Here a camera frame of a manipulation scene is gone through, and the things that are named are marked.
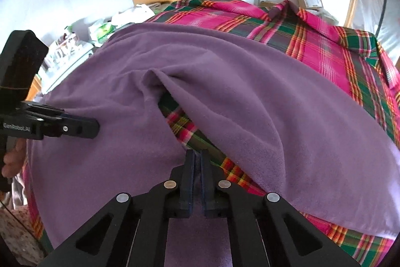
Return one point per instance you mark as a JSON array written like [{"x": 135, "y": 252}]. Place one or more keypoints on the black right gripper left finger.
[{"x": 131, "y": 230}]

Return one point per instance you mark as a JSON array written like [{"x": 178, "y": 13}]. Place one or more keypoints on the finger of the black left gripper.
[{"x": 80, "y": 127}]

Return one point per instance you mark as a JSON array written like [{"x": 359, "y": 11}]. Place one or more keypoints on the white plastic bag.
[{"x": 98, "y": 30}]

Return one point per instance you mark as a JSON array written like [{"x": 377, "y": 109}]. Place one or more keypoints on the pink plaid bed sheet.
[{"x": 352, "y": 60}]

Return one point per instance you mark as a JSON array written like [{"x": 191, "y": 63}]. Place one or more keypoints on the plastic door curtain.
[{"x": 380, "y": 17}]

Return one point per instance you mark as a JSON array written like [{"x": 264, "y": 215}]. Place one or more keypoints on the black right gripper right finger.
[{"x": 265, "y": 230}]

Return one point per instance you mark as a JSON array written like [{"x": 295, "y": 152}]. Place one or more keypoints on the purple fleece garment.
[{"x": 291, "y": 130}]

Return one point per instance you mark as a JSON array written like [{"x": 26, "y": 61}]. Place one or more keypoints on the person's left hand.
[{"x": 14, "y": 159}]

